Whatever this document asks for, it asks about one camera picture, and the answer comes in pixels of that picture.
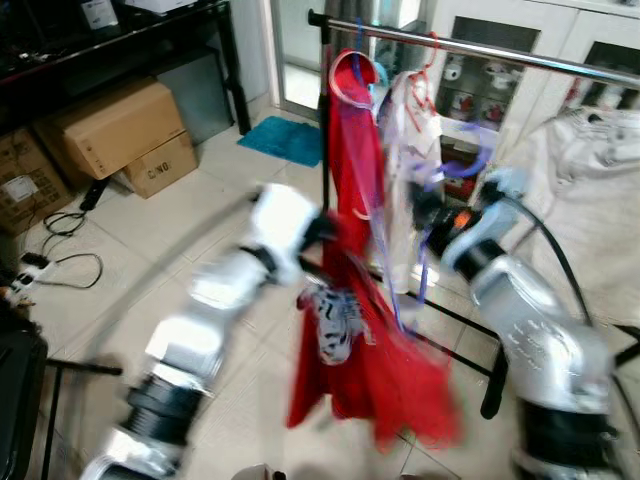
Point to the black chair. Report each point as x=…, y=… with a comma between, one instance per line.
x=20, y=400

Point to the white power strip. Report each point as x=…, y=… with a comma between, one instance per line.
x=22, y=280

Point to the cardboard box with white label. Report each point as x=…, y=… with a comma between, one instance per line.
x=30, y=185

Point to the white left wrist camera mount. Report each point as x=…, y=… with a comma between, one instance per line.
x=282, y=225

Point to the red hanging garment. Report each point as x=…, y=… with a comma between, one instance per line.
x=355, y=160

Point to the small printed cardboard box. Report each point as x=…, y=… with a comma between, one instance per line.
x=160, y=170

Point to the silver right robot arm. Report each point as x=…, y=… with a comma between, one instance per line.
x=540, y=345

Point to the white hanging shirt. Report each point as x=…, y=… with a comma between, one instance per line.
x=585, y=200

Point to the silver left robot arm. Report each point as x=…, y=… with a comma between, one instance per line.
x=185, y=345

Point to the black metal clothes rack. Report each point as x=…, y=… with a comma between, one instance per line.
x=500, y=50

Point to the white container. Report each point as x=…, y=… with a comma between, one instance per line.
x=100, y=12

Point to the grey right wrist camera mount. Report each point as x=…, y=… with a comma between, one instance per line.
x=492, y=205

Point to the white glass door cabinet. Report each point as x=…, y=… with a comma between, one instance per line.
x=560, y=30

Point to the large brown cardboard box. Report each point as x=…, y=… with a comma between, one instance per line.
x=115, y=125

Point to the teal floor mat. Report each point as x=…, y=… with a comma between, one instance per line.
x=285, y=140

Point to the red shirt with white print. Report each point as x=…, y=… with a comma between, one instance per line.
x=385, y=385

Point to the blue plastic hanger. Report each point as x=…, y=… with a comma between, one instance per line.
x=380, y=75

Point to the black metal table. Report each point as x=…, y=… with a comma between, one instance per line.
x=110, y=45

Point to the thin white hanging garment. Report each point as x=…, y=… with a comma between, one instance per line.
x=405, y=150

